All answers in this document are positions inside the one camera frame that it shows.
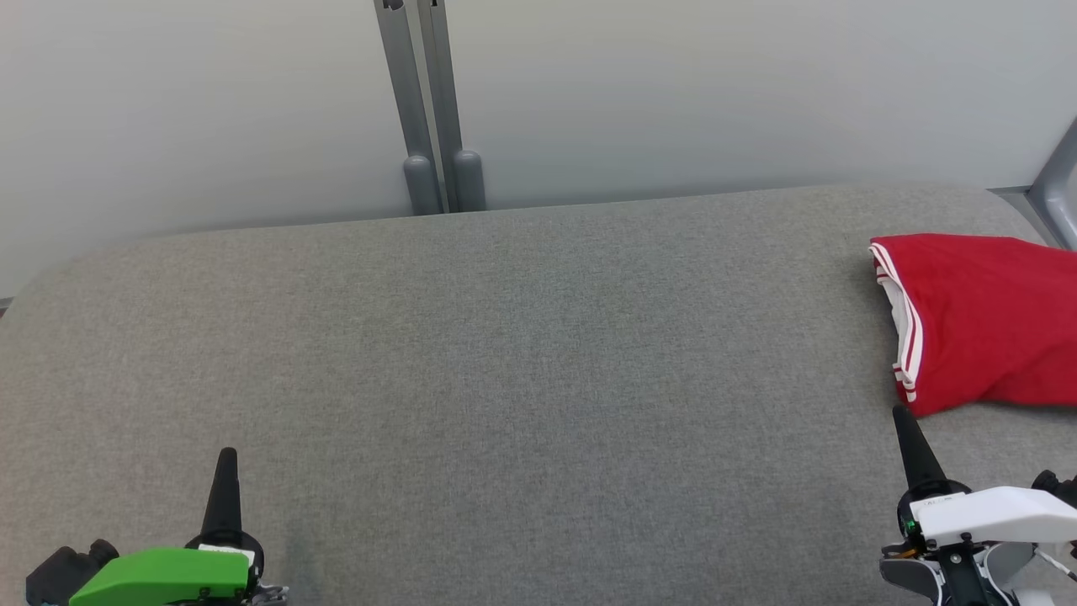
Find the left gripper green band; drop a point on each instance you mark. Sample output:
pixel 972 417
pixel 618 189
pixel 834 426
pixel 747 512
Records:
pixel 168 576

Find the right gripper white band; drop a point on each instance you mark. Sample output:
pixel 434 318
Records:
pixel 993 513

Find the red white jersey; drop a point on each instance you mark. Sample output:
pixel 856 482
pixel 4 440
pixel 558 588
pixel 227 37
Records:
pixel 993 320

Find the grey angled partition leg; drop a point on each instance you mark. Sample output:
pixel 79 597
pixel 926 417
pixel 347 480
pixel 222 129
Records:
pixel 1052 194

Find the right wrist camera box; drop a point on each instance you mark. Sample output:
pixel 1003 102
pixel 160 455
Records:
pixel 1058 488

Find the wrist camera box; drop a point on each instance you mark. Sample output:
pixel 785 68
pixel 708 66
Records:
pixel 1058 488
pixel 63 572

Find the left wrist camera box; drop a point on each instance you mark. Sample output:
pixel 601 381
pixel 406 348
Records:
pixel 63 572

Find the grey partition post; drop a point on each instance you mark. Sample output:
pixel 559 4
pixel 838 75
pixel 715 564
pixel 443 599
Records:
pixel 458 109
pixel 408 101

